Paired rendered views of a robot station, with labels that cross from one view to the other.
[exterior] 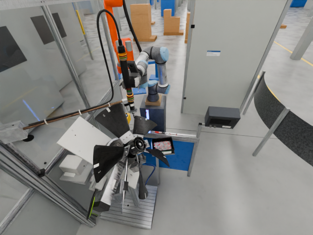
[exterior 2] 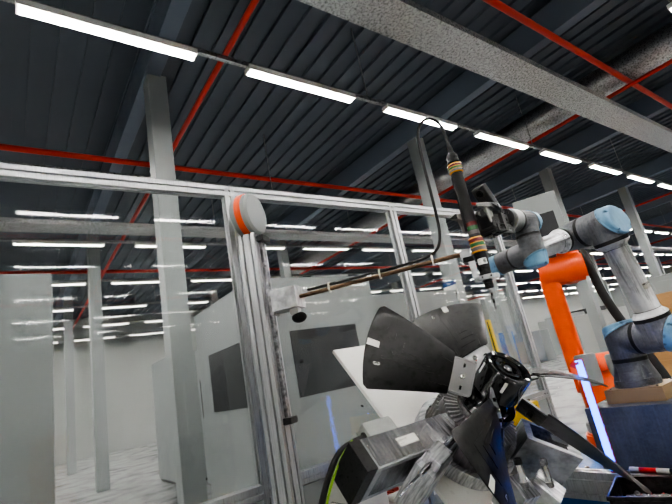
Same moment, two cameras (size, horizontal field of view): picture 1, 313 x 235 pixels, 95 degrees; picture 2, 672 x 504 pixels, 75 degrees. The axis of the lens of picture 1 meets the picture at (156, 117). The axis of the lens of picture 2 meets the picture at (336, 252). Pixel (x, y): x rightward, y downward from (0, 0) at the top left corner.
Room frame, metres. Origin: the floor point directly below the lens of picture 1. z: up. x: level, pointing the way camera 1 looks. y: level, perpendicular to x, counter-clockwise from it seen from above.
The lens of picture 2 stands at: (-0.45, -0.34, 1.28)
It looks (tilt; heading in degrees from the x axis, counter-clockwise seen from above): 16 degrees up; 40
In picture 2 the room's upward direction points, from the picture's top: 11 degrees counter-clockwise
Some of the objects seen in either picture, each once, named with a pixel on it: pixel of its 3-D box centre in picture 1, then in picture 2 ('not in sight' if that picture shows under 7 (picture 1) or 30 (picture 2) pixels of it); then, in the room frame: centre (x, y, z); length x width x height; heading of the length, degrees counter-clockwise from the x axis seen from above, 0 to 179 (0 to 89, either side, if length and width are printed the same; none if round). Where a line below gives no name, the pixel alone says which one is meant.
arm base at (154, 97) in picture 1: (153, 94); (633, 370); (1.51, 0.03, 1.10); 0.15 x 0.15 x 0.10
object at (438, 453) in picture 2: (124, 185); (437, 456); (0.43, 0.24, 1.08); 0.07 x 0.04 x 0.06; 179
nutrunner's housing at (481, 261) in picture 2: (127, 82); (468, 213); (0.77, 0.16, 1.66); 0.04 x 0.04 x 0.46
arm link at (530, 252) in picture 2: (140, 79); (528, 252); (1.03, 0.11, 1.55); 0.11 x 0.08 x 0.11; 67
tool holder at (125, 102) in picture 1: (130, 104); (479, 264); (0.76, 0.17, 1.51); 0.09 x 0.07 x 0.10; 113
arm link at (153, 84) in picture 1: (153, 86); (624, 338); (1.51, 0.02, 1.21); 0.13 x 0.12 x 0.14; 67
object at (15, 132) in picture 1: (11, 132); (286, 299); (0.52, 0.73, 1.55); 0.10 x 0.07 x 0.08; 113
